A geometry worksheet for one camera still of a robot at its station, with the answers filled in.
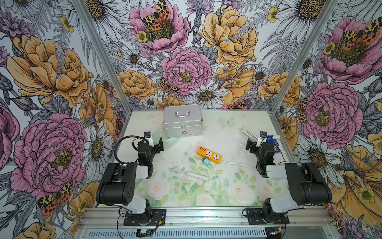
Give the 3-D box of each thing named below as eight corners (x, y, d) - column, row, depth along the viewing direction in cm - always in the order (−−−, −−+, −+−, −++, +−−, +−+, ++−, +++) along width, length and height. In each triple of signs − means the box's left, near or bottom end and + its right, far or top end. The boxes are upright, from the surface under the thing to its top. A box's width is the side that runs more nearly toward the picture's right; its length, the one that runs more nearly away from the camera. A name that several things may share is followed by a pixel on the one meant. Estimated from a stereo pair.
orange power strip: (195, 153, 99) (195, 150, 97) (199, 147, 102) (199, 145, 100) (219, 164, 94) (220, 162, 92) (222, 158, 97) (223, 156, 95)
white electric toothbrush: (172, 170, 92) (172, 169, 90) (174, 167, 94) (174, 165, 92) (207, 182, 87) (207, 181, 86) (208, 178, 89) (209, 177, 87)
